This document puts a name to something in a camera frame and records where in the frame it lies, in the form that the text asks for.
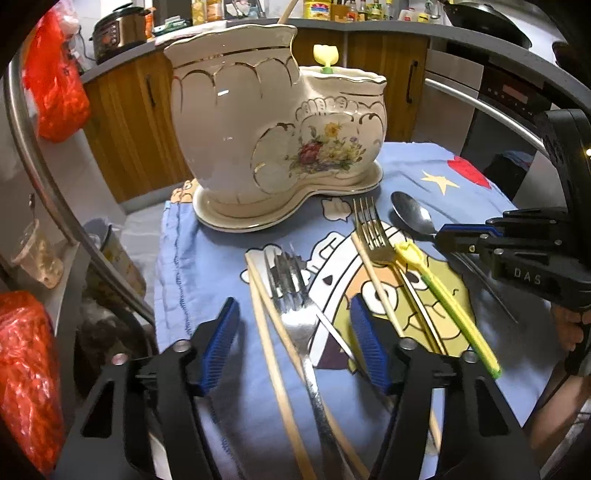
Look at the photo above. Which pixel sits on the grey kitchen countertop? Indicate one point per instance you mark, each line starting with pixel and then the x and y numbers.
pixel 415 34

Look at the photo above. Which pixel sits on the stainless steel appliance panel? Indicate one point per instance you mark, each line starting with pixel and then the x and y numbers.
pixel 445 115

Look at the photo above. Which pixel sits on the black built-in oven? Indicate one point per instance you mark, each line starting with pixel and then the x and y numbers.
pixel 508 92

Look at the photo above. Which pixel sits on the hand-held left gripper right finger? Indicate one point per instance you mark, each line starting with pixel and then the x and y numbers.
pixel 369 346

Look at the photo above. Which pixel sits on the white floral ceramic utensil holder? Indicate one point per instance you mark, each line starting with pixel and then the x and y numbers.
pixel 231 115

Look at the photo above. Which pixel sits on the electric pressure cooker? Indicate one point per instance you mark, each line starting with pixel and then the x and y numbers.
pixel 120 34

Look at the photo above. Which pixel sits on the person's right forearm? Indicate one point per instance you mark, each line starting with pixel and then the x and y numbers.
pixel 549 406

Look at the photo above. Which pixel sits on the red plastic bag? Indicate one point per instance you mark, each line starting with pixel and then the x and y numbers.
pixel 55 92
pixel 27 383

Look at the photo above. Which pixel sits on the curved steel rail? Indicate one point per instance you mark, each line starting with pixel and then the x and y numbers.
pixel 30 152
pixel 485 105

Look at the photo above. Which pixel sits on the blue cartoon printed cloth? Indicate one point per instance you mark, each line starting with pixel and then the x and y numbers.
pixel 221 258

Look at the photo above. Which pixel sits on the yellow-green plastic utensil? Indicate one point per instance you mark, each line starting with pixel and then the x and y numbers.
pixel 443 300

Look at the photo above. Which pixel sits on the black wok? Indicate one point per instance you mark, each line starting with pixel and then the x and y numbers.
pixel 485 18

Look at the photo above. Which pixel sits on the silver fork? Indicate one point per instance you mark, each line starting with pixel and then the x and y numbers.
pixel 295 323

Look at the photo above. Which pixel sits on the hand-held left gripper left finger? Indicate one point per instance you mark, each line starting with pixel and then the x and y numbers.
pixel 221 341

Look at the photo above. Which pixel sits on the row of condiment bottles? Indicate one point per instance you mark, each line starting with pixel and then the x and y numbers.
pixel 207 10

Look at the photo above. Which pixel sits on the wooden kitchen cabinet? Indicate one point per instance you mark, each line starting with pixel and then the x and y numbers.
pixel 124 138

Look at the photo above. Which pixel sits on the large silver spoon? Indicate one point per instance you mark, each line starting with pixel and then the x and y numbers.
pixel 411 214

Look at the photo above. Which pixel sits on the yellow printed can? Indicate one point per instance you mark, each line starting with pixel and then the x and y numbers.
pixel 122 267

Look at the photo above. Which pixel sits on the person's right hand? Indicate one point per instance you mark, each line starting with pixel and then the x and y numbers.
pixel 570 330

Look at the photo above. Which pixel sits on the yellow tulip-shaped plastic utensil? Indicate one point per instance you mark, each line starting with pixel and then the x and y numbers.
pixel 325 54

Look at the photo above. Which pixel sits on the gold fork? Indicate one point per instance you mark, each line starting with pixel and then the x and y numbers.
pixel 371 240

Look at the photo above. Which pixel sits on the yellow oil bottle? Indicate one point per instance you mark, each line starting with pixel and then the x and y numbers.
pixel 317 9

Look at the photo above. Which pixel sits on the clear plastic cup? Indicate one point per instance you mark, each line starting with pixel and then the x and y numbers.
pixel 39 263

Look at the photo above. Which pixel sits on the wooden chopstick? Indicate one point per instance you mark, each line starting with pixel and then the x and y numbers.
pixel 287 13
pixel 282 330
pixel 376 286
pixel 268 330

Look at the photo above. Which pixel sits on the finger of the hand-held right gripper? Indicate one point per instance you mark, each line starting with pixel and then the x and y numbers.
pixel 531 217
pixel 461 240

